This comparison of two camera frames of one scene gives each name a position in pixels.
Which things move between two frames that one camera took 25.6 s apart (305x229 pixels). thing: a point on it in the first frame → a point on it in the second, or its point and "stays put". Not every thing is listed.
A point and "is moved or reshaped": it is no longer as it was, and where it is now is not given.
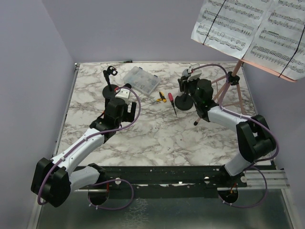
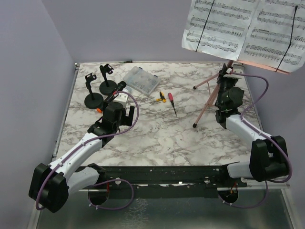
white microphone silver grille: x=186 y=73 → x=127 y=89
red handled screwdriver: x=171 y=99 stays put
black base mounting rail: x=174 y=182 stays put
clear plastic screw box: x=141 y=79 stays put
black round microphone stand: x=108 y=91 is moved or reshaped
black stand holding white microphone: x=184 y=101 → x=93 y=100
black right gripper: x=186 y=84 → x=220 y=77
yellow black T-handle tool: x=162 y=97 stays put
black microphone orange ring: x=127 y=85 → x=120 y=85
